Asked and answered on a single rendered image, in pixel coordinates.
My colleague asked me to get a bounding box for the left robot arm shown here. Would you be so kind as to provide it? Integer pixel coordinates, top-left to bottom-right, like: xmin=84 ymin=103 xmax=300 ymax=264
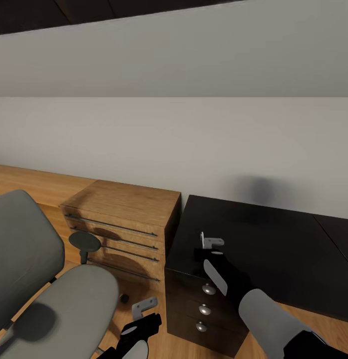
xmin=96 ymin=297 xmax=162 ymax=359

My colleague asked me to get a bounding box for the swivel chair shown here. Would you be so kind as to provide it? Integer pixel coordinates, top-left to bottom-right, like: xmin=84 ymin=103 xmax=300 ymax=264
xmin=0 ymin=189 xmax=129 ymax=359

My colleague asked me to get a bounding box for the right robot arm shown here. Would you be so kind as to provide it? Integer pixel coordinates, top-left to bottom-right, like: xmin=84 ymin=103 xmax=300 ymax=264
xmin=194 ymin=238 xmax=348 ymax=359

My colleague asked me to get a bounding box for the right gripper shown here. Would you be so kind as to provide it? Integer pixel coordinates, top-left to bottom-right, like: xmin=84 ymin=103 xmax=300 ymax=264
xmin=194 ymin=248 xmax=220 ymax=262

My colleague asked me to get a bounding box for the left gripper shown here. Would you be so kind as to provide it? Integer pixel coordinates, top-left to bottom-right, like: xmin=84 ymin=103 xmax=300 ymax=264
xmin=123 ymin=313 xmax=162 ymax=341

